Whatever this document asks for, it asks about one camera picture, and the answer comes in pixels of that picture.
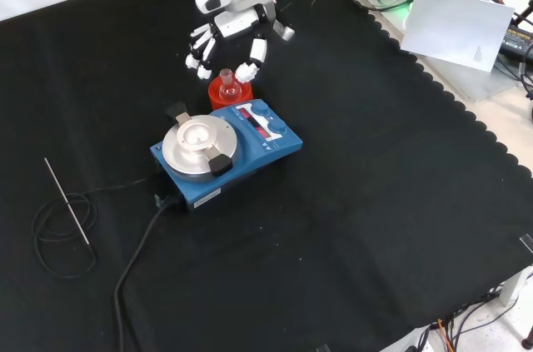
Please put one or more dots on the pale board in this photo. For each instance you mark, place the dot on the pale board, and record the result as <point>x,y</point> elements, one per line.
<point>454,27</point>

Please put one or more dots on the thin metal probe rod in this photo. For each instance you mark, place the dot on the thin metal probe rod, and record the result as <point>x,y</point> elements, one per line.
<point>68,204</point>

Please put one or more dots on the white table leg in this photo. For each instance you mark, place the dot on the white table leg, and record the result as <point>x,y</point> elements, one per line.
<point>514,287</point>

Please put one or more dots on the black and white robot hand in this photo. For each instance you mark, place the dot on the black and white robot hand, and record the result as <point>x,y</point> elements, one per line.
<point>241,21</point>

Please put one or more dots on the black cloth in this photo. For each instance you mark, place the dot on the black cloth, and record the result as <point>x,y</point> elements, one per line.
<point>333,202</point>

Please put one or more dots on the black power adapter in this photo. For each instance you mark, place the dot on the black power adapter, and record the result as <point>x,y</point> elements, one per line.
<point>516,42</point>

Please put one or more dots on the heater with blue base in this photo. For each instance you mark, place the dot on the heater with blue base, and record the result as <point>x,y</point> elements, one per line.
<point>254,148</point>

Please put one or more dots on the clear tape strip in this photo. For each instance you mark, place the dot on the clear tape strip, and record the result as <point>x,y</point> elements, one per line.
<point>527,242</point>

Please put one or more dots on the clear round-bottom flask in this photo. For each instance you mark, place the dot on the clear round-bottom flask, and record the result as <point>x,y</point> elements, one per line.
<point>229,90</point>

